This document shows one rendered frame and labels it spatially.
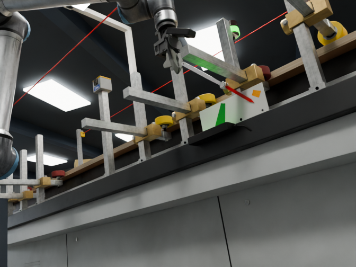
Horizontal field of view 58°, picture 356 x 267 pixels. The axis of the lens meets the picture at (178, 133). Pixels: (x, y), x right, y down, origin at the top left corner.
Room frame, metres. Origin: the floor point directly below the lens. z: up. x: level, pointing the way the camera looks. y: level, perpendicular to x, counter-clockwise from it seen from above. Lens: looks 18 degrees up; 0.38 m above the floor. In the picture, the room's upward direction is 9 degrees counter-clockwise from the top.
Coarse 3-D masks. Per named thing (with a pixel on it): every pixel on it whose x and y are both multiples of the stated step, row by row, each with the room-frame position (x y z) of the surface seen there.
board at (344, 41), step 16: (352, 32) 0.89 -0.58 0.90; (320, 48) 0.96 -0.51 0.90; (336, 48) 0.93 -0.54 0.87; (352, 48) 0.94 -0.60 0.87; (288, 64) 1.03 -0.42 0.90; (272, 80) 1.09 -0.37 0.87; (224, 96) 1.22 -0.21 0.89; (176, 128) 1.46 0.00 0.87; (128, 144) 1.63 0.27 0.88; (96, 160) 1.83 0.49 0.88
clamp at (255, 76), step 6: (252, 66) 0.94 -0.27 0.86; (258, 66) 0.96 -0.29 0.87; (246, 72) 0.96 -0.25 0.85; (252, 72) 0.94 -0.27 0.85; (258, 72) 0.95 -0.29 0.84; (228, 78) 1.00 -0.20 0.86; (252, 78) 0.95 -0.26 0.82; (258, 78) 0.94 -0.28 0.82; (228, 84) 1.01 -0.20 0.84; (234, 84) 0.99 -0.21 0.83; (240, 84) 0.98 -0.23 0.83; (246, 84) 0.97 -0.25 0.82; (252, 84) 0.98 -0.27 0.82; (228, 90) 1.01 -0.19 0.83
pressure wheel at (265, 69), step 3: (261, 66) 1.02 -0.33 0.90; (264, 66) 1.03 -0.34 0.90; (267, 66) 1.03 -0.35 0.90; (264, 69) 1.03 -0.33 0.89; (267, 69) 1.03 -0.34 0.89; (264, 72) 1.03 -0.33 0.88; (267, 72) 1.03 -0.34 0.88; (264, 75) 1.04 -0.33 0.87; (267, 75) 1.04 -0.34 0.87; (270, 75) 1.05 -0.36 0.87; (264, 78) 1.07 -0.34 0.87; (267, 78) 1.07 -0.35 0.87; (264, 90) 1.06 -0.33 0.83
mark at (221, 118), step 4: (220, 104) 1.04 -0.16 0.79; (224, 104) 1.03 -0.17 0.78; (220, 108) 1.04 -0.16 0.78; (224, 108) 1.03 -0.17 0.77; (220, 112) 1.04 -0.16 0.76; (224, 112) 1.03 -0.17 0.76; (220, 116) 1.04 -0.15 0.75; (224, 116) 1.03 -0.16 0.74; (220, 120) 1.04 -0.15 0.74; (224, 120) 1.04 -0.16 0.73; (216, 124) 1.06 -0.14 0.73
